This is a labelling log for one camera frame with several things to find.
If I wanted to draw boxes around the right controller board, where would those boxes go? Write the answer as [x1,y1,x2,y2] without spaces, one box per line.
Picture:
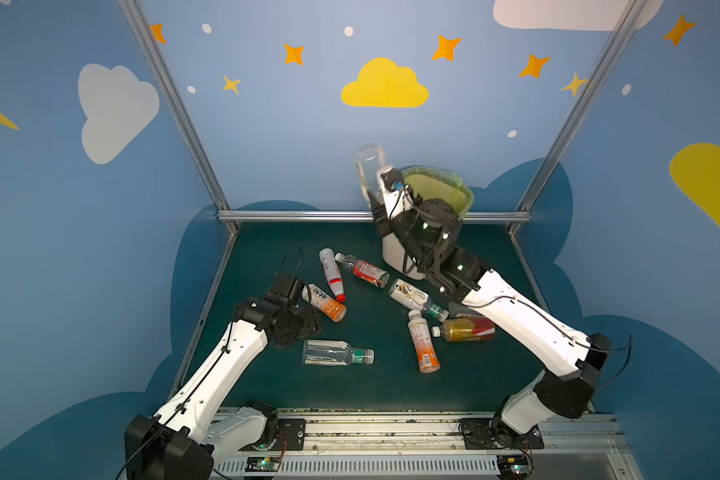
[497,456,529,476]

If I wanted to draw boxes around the aluminium frame post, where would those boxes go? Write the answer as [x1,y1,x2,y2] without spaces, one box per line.
[117,0,230,214]
[515,0,649,223]

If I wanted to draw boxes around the crushed clear bottle green cap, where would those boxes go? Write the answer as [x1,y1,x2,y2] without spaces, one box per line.
[302,340,375,366]

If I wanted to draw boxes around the white orange gradient bottle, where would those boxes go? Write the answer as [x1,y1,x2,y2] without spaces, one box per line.
[408,310,441,374]

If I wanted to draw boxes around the horizontal aluminium frame bar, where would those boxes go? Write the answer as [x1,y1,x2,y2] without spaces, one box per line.
[217,210,532,224]

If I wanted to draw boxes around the clear bottle white yellow label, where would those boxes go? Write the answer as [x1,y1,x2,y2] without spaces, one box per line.
[447,301,484,319]

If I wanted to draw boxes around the left aluminium frame post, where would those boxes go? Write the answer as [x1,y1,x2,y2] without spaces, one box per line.
[117,0,230,214]

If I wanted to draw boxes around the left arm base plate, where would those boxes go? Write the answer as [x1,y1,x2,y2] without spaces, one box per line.
[240,418,307,452]

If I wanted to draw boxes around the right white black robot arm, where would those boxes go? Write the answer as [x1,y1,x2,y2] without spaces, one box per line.
[364,189,611,445]

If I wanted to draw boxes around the right aluminium frame post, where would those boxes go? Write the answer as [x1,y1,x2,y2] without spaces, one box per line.
[515,0,649,223]

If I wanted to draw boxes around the white orange label bottle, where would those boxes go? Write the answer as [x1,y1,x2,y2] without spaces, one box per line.
[302,284,347,323]

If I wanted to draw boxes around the yellow red tea bottle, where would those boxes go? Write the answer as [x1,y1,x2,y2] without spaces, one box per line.
[431,317,496,342]

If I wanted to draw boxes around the white waste bin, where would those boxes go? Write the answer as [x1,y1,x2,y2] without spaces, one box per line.
[382,233,425,280]

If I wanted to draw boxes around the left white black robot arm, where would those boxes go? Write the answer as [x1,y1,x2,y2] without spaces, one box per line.
[115,298,321,479]

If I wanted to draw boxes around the controller board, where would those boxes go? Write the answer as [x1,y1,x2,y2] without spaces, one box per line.
[244,457,281,474]
[497,456,529,476]

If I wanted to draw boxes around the white bottle red cap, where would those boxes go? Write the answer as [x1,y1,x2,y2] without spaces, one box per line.
[319,248,346,303]

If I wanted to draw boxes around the left controller board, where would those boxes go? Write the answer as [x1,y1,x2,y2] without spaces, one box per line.
[244,457,281,474]

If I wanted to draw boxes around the green plastic bin liner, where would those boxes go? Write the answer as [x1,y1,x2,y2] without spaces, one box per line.
[401,165,474,219]

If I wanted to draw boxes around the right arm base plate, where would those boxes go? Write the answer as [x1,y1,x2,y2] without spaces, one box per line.
[457,417,544,450]

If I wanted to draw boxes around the clear bottle red label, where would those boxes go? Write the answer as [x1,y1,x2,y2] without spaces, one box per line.
[334,252,390,288]

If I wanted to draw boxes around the white label green cap bottle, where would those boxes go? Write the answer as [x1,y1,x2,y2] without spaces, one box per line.
[388,279,449,322]

